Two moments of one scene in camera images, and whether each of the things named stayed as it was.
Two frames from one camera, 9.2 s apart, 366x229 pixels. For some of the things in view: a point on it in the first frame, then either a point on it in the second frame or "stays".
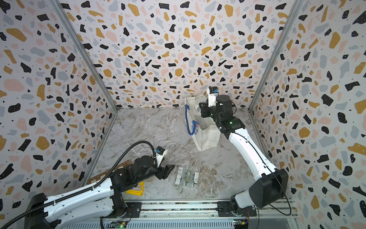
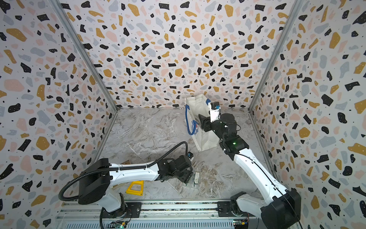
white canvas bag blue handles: x=204 y=130 stays
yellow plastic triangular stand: x=140 y=192 stays
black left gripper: x=162 y=175 -> x=187 y=178
